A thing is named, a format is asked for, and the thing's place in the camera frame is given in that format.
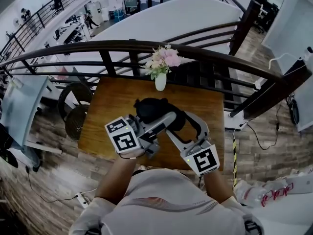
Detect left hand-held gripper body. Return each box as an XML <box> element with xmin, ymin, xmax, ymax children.
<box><xmin>104</xmin><ymin>115</ymin><xmax>161</xmax><ymax>160</ymax></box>

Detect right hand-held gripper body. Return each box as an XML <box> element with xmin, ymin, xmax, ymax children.
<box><xmin>179</xmin><ymin>139</ymin><xmax>220</xmax><ymax>177</ymax></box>

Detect black glasses case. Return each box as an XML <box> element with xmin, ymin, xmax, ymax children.
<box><xmin>133</xmin><ymin>97</ymin><xmax>187</xmax><ymax>132</ymax></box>

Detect person's right forearm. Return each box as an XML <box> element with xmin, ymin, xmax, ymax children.
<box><xmin>202</xmin><ymin>170</ymin><xmax>236</xmax><ymax>205</ymax></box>

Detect person's left forearm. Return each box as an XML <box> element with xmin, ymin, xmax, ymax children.
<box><xmin>94</xmin><ymin>153</ymin><xmax>145</xmax><ymax>201</ymax></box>

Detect yellow black hazard tape strip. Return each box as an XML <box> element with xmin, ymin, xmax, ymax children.
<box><xmin>232</xmin><ymin>138</ymin><xmax>238</xmax><ymax>188</ymax></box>

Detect white adapter box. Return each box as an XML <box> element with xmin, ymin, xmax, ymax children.
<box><xmin>224</xmin><ymin>109</ymin><xmax>248</xmax><ymax>131</ymax></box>

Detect white ceramic vase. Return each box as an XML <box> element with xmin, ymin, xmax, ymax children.
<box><xmin>155</xmin><ymin>72</ymin><xmax>168</xmax><ymax>92</ymax></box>

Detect dark wicker chair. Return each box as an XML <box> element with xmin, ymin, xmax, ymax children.
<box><xmin>57</xmin><ymin>82</ymin><xmax>94</xmax><ymax>141</ymax></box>

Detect person's white shirt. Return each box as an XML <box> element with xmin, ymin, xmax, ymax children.
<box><xmin>69</xmin><ymin>167</ymin><xmax>265</xmax><ymax>235</ymax></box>

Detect pink and white flower bouquet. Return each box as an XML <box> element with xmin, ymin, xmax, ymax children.
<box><xmin>143</xmin><ymin>44</ymin><xmax>182</xmax><ymax>81</ymax></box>

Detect white plastic bags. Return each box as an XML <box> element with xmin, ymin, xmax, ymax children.
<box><xmin>233</xmin><ymin>172</ymin><xmax>313</xmax><ymax>208</ymax></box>

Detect white power strip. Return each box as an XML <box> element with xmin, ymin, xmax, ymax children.
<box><xmin>75</xmin><ymin>191</ymin><xmax>92</xmax><ymax>209</ymax></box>

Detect dark wooden railing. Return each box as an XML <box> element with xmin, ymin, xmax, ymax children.
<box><xmin>0</xmin><ymin>0</ymin><xmax>313</xmax><ymax>120</ymax></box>

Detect glass top desk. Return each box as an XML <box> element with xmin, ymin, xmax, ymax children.
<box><xmin>0</xmin><ymin>74</ymin><xmax>49</xmax><ymax>147</ymax></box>

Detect white cabinet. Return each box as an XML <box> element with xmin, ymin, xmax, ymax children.
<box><xmin>89</xmin><ymin>0</ymin><xmax>103</xmax><ymax>22</ymax></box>

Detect black office chair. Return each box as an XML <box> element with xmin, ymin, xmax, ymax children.
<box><xmin>0</xmin><ymin>122</ymin><xmax>20</xmax><ymax>169</ymax></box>

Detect black metal balcony railing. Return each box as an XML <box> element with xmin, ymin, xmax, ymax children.
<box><xmin>0</xmin><ymin>0</ymin><xmax>103</xmax><ymax>63</ymax></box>

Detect black cable with adapter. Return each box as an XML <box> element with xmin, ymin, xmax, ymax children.
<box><xmin>246</xmin><ymin>99</ymin><xmax>282</xmax><ymax>151</ymax></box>

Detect black floor cable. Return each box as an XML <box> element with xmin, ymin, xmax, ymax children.
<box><xmin>25</xmin><ymin>164</ymin><xmax>82</xmax><ymax>203</ymax></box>

